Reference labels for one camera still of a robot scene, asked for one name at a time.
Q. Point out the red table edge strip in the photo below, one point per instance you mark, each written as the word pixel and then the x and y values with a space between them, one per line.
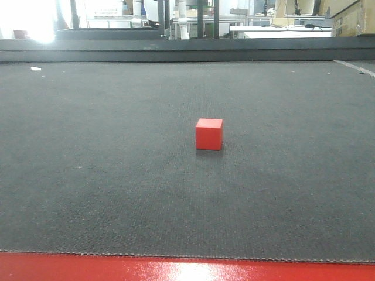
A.
pixel 35 266

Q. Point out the dark grey fabric mat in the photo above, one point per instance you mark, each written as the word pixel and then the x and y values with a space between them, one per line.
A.
pixel 101 158

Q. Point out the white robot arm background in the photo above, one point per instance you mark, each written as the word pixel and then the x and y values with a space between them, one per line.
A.
pixel 183 20

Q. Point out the white background table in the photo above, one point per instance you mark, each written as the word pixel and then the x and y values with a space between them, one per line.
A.
pixel 273 32

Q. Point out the cardboard box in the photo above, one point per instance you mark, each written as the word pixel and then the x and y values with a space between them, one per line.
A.
pixel 352 18

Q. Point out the white tape strip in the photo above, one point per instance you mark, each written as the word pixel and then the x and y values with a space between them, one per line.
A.
pixel 357 68

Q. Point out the black metal frame posts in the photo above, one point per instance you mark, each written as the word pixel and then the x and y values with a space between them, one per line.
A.
pixel 203 19

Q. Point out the red magnetic cube block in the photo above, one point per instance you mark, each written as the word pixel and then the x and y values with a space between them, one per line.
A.
pixel 209 134

